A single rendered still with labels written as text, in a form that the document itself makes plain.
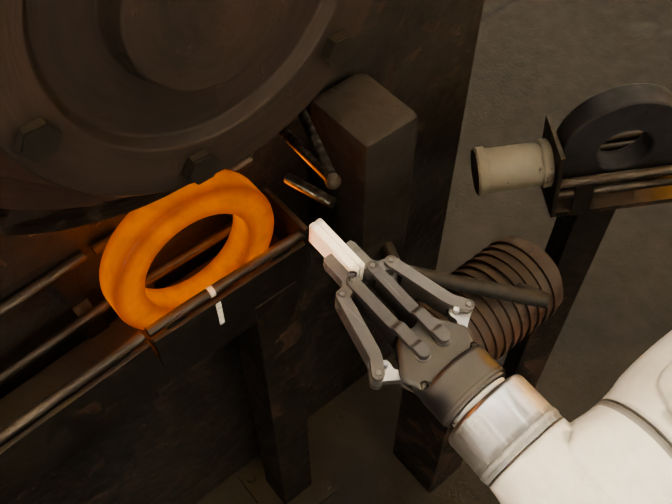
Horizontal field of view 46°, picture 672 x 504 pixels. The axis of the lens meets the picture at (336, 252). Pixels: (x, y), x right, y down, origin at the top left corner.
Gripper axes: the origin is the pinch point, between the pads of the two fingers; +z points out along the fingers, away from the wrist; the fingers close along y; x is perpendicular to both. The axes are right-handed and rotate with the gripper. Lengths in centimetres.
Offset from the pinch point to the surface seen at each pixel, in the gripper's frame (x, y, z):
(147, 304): -1.5, -17.6, 7.2
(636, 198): -10.7, 39.4, -11.9
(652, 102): 3.9, 38.3, -8.1
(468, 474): -73, 21, -18
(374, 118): 4.6, 11.6, 8.2
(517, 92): -79, 103, 45
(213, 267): -5.8, -9.0, 9.1
